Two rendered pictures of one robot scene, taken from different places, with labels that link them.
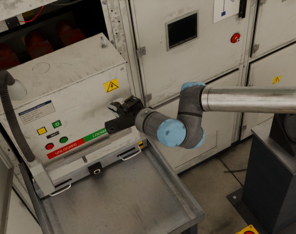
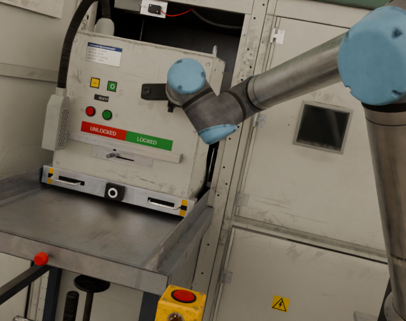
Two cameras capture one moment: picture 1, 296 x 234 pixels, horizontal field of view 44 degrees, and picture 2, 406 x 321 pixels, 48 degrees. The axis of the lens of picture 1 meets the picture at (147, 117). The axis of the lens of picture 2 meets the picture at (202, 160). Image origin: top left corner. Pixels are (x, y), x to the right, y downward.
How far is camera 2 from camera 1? 1.19 m
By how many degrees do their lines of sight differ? 46
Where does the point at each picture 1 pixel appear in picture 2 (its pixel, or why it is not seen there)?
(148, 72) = (257, 158)
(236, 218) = not seen: outside the picture
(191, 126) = (218, 101)
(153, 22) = not seen: hidden behind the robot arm
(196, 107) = (242, 90)
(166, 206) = (136, 248)
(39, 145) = (82, 100)
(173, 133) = (185, 69)
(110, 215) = (73, 220)
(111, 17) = (244, 57)
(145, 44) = (268, 113)
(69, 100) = (138, 64)
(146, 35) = not seen: hidden behind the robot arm
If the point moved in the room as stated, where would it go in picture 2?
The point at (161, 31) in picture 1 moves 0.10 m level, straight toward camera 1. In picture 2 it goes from (294, 109) to (281, 107)
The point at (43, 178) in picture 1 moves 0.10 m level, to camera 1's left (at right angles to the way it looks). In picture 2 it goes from (54, 117) to (33, 111)
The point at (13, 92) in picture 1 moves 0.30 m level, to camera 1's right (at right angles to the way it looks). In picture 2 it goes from (100, 23) to (171, 34)
